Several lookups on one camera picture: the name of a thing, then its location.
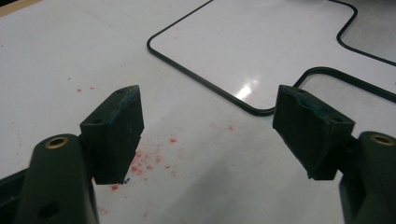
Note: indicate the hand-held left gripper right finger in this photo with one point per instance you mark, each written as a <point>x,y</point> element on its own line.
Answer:
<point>311,133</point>

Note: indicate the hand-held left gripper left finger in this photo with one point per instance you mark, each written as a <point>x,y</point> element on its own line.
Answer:
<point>112,133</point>

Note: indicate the white paddle whiteboard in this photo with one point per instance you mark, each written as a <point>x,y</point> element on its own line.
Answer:
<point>249,46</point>

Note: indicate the white table sheet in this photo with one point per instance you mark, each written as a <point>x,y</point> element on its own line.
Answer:
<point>62,62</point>

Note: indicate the wooden table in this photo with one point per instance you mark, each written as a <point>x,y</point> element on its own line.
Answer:
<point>12,6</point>

